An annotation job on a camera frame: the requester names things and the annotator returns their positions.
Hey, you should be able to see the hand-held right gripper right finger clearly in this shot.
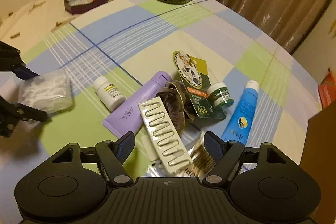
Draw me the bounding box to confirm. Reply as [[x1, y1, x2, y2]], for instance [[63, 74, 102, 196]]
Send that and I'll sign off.
[[204, 131, 290, 186]]

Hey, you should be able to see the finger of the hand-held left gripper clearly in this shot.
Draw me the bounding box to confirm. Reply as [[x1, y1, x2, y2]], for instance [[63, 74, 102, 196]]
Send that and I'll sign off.
[[0, 41, 40, 81], [0, 95, 48, 138]]

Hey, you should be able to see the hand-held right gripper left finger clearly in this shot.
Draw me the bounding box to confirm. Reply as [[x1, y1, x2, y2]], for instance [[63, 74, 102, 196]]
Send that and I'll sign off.
[[49, 131, 136, 188]]

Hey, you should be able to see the clear bag of floss picks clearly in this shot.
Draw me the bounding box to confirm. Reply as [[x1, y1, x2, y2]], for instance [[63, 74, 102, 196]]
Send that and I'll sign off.
[[18, 69, 74, 117]]

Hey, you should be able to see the foil cotton swab bag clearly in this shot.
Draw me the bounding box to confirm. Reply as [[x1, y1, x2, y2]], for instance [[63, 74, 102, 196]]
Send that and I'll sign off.
[[145, 132, 219, 178]]

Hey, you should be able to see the white paper clip card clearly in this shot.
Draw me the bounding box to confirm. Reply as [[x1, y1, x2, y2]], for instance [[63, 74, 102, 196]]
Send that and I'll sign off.
[[138, 95, 193, 175]]

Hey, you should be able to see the purple cosmetic tube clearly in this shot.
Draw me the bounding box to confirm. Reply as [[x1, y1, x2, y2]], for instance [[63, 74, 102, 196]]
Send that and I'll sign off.
[[102, 71, 172, 139]]

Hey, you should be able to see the dark velvet scrunchie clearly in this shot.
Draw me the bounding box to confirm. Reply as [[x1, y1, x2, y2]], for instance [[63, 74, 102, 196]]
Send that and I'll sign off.
[[155, 81, 196, 131]]

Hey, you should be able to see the brown cardboard box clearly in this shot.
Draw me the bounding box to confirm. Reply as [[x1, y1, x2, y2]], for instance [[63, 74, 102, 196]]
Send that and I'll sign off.
[[301, 105, 336, 224]]

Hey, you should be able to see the desktop with checkered tablecloth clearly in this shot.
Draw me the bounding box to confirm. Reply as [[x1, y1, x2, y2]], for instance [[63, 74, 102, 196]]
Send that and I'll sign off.
[[0, 0, 324, 189]]

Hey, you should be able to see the blue cream tube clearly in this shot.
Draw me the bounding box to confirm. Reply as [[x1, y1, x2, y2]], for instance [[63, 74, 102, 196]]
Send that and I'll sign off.
[[221, 80, 260, 146]]

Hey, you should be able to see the small green jar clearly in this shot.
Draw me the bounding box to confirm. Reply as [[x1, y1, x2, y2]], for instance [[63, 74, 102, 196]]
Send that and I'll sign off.
[[206, 82, 235, 110]]

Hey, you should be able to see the beige patterned cloth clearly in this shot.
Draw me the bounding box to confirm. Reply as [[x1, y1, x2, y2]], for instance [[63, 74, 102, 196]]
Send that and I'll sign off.
[[0, 0, 79, 43]]

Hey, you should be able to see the green card package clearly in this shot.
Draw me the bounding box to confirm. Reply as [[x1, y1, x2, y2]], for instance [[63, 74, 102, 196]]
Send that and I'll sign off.
[[172, 50, 227, 120]]

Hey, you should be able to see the dark rectangular tray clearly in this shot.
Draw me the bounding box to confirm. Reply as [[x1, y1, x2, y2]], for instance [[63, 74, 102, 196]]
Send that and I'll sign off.
[[64, 0, 110, 15]]

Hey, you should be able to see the orange red box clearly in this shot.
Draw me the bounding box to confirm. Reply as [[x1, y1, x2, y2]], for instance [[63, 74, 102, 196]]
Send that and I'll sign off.
[[317, 69, 336, 109]]

